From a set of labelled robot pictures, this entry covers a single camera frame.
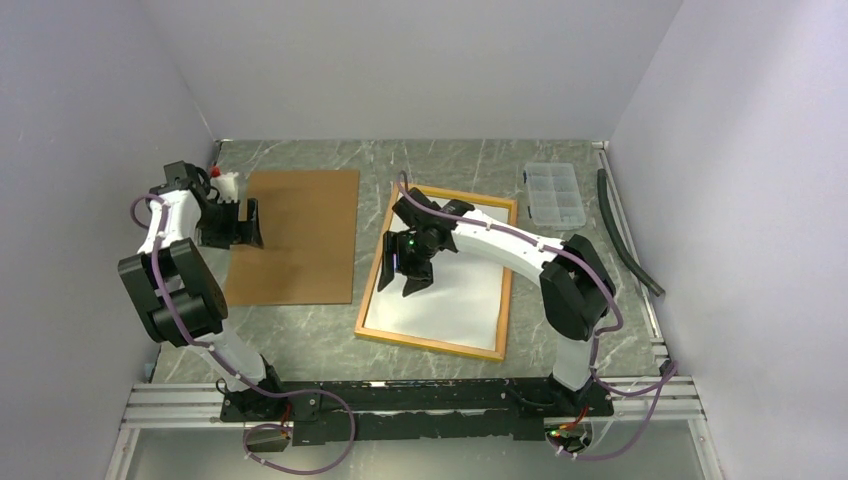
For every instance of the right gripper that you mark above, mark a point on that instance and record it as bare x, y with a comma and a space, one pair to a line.
420, 276

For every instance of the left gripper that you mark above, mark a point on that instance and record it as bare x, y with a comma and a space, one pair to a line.
249, 231

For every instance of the yellow picture frame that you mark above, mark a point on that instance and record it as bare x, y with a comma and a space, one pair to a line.
430, 348

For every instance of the brown backing board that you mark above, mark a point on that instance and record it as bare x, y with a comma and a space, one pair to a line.
308, 222

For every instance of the building photo print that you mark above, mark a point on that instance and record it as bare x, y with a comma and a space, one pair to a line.
450, 298

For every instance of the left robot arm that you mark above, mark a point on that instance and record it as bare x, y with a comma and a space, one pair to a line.
177, 297

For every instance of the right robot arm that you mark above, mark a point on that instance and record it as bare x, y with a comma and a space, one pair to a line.
576, 289

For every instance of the clear plastic organizer box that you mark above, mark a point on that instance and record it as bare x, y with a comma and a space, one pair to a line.
554, 197

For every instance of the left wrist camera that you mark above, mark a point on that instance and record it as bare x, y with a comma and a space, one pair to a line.
225, 186

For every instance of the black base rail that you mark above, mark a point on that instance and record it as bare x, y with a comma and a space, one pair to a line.
522, 408

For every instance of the aluminium extrusion frame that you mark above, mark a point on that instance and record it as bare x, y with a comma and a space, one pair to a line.
174, 431

